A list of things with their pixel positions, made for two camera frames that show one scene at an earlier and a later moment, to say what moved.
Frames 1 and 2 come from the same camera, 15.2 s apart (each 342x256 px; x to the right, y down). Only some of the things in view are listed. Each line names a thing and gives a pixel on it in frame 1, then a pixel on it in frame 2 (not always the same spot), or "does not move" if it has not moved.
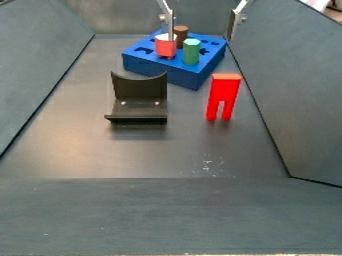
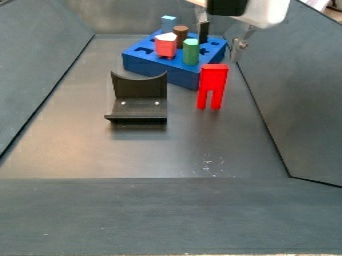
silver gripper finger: (235, 19) → (239, 43)
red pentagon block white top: (165, 46) does not move
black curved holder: (140, 99) does not move
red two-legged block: (223, 89) → (213, 76)
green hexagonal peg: (191, 51) does not move
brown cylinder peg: (180, 31) does not move
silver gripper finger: (168, 16) → (201, 24)
